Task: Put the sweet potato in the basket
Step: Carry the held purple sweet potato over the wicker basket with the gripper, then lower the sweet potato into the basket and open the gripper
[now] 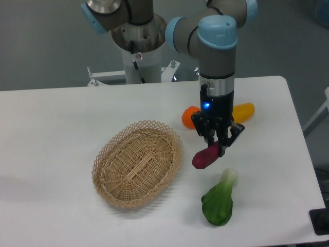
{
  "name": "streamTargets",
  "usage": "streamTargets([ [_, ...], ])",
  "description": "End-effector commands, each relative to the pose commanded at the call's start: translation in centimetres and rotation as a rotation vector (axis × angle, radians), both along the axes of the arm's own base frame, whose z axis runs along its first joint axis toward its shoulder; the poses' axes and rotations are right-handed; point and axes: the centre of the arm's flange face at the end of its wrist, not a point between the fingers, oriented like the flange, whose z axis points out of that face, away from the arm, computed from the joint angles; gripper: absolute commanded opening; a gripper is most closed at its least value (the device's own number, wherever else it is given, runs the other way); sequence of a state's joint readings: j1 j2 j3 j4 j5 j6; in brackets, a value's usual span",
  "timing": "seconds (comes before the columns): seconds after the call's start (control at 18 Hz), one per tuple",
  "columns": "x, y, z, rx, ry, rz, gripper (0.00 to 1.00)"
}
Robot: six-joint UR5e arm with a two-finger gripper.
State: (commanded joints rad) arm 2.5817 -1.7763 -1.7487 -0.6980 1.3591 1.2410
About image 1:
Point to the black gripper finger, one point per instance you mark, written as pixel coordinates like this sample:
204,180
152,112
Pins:
227,136
205,129

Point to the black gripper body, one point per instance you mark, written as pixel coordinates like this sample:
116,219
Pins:
216,102

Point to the purple sweet potato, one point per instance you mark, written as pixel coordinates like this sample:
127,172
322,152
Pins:
207,156

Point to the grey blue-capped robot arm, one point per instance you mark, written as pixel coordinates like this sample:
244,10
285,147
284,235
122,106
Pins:
210,37

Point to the woven wicker basket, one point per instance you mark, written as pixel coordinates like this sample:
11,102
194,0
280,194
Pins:
137,164

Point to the yellow bell pepper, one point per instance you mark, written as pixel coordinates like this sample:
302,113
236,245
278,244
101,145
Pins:
243,112

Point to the orange fruit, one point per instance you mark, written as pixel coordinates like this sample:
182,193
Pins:
186,116

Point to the green bok choy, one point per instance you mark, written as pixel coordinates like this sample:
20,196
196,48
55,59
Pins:
217,203

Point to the black table clamp box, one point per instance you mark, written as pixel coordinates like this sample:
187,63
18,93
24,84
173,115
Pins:
319,219

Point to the white frame at right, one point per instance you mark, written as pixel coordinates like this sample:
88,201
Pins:
317,117

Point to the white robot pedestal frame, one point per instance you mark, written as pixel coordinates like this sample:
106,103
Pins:
139,68

